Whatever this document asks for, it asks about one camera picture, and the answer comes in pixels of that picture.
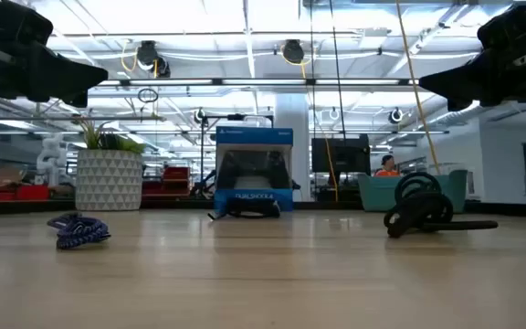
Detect white pillar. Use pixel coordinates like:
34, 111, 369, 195
273, 92, 312, 203

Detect black hanging cable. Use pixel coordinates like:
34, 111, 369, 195
328, 0, 347, 139

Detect black monitor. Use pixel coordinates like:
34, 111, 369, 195
310, 135, 373, 175

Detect green plant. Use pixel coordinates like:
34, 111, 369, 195
72, 116, 148, 155

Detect black table frame rail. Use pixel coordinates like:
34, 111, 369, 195
0, 198, 526, 218

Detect teal plastic bin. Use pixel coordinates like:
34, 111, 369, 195
357, 169, 469, 214

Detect blue PlayStation controller box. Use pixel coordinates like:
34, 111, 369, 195
213, 126, 295, 214

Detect blue braided USB-C cable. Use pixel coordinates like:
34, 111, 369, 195
47, 211, 112, 250

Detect black USB-C cable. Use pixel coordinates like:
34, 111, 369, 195
383, 171, 500, 239
206, 197, 283, 221

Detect black ceiling cable reel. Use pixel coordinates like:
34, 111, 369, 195
135, 39, 172, 80
281, 38, 306, 66

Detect black ceiling light rail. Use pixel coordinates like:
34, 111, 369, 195
87, 77, 422, 89

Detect person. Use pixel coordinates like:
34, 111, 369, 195
373, 154, 402, 178

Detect red tool cart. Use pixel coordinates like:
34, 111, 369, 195
141, 165, 192, 198

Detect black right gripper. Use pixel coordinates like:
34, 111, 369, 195
418, 0, 526, 112

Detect red storage boxes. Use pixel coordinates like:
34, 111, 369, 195
0, 172, 50, 203

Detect white patterned planter pot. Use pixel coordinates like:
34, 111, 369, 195
75, 149, 144, 212

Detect yellow strap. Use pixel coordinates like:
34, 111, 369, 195
394, 0, 443, 175

